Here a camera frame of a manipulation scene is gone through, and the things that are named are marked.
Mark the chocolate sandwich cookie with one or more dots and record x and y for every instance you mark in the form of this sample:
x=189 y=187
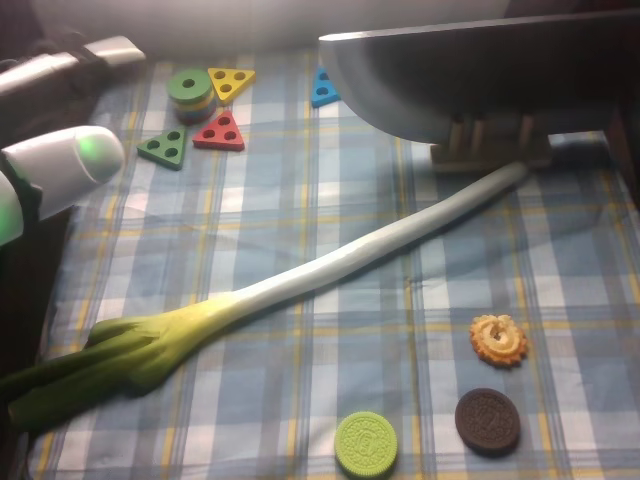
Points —
x=487 y=422

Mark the red wooden triangle block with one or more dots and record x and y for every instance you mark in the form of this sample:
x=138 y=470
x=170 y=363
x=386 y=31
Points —
x=220 y=139

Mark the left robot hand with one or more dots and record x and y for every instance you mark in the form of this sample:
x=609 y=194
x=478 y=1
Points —
x=40 y=72

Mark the wooden peg board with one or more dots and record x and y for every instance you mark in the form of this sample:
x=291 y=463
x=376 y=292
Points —
x=480 y=161

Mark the large steel kitchen knife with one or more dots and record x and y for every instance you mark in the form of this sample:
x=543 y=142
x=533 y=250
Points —
x=450 y=75

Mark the blue plaid tablecloth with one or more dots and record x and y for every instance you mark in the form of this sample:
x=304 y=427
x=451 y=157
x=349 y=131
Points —
x=350 y=380

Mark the green wooden triangle block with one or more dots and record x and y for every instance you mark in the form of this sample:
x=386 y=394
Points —
x=165 y=150

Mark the swirled butter cookie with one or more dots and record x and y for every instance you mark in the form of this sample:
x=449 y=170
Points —
x=499 y=342

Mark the blue wooden triangle block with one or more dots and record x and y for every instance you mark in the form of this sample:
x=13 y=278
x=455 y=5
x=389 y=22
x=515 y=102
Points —
x=320 y=95

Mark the green sandwich cookie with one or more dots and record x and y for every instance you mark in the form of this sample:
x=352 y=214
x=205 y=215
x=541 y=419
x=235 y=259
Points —
x=366 y=445

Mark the yellow wooden triangle block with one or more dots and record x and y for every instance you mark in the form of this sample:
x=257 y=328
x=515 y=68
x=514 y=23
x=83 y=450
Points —
x=224 y=80

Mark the white green leek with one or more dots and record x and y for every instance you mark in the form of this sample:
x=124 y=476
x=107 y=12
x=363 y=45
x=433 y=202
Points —
x=320 y=265

